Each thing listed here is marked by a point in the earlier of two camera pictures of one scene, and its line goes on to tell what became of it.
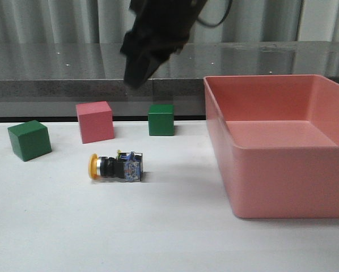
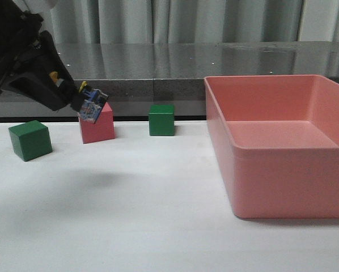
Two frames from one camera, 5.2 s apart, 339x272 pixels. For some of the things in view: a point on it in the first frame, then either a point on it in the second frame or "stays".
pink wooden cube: (96, 122) stays
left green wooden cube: (29, 140) stays
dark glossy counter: (44, 81) stays
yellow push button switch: (127, 166) to (91, 102)
